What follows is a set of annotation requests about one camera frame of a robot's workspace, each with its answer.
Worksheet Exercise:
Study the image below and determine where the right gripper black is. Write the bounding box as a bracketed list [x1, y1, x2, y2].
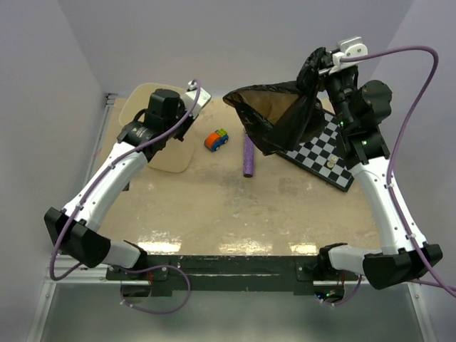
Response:
[316, 49, 358, 130]

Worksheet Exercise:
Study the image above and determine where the beige plastic trash bin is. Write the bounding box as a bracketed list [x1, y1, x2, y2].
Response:
[118, 83, 197, 173]

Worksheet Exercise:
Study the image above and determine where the black trash bag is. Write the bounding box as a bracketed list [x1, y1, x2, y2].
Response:
[222, 47, 331, 155]

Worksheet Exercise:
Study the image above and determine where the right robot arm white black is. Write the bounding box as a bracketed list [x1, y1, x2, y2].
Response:
[316, 66, 443, 289]

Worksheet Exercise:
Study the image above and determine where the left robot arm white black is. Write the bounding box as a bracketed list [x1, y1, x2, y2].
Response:
[44, 80, 210, 279]

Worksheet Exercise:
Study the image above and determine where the colourful toy car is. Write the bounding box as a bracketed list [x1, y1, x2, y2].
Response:
[204, 128, 229, 152]

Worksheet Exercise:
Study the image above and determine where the black white chessboard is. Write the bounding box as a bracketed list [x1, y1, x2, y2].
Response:
[277, 110, 354, 192]

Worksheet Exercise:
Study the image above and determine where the white chess piece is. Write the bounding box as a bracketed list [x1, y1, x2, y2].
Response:
[326, 156, 338, 169]

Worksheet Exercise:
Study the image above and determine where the purple glitter microphone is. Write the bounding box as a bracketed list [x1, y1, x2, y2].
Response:
[243, 133, 255, 177]

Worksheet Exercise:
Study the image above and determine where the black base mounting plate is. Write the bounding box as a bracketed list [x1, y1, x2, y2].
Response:
[106, 255, 357, 297]

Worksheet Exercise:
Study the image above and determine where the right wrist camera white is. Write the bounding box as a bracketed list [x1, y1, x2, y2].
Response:
[318, 36, 368, 76]

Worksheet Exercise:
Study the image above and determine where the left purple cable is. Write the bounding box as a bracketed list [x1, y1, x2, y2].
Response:
[48, 78, 192, 314]

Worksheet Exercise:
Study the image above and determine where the purple cable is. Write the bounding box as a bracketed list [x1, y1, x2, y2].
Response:
[48, 78, 192, 314]
[320, 45, 456, 306]

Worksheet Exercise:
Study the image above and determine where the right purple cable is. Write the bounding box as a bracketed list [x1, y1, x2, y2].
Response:
[320, 45, 456, 306]

